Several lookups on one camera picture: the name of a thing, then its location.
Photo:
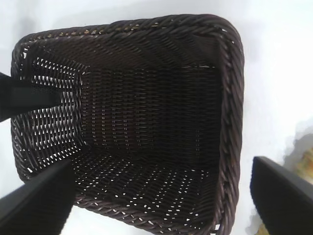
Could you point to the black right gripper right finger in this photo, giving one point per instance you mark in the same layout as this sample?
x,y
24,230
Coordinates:
x,y
286,203

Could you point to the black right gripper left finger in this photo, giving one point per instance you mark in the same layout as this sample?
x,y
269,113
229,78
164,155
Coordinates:
x,y
39,205

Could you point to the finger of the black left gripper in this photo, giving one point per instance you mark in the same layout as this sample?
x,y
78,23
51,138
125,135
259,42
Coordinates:
x,y
24,98

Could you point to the dark brown woven wicker basket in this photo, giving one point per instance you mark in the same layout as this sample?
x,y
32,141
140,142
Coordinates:
x,y
151,117

